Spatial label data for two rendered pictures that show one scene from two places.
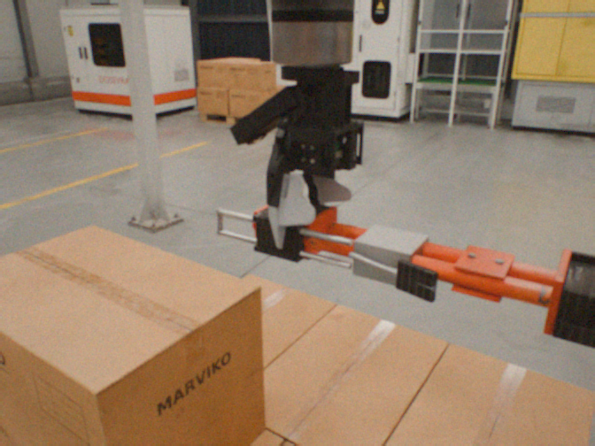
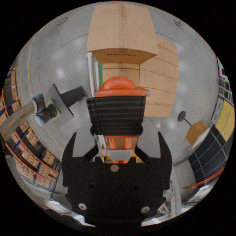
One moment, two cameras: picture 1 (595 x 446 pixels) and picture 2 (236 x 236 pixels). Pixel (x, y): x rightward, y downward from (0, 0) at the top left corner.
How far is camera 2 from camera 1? 0.64 m
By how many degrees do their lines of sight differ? 89
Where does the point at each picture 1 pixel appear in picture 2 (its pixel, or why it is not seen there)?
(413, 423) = (154, 91)
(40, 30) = not seen: outside the picture
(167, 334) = (117, 44)
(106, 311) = (113, 27)
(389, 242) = (115, 156)
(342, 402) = (153, 76)
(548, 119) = (218, 104)
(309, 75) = not seen: hidden behind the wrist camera
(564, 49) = (225, 110)
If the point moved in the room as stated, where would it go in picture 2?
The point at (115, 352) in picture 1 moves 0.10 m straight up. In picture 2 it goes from (100, 41) to (95, 32)
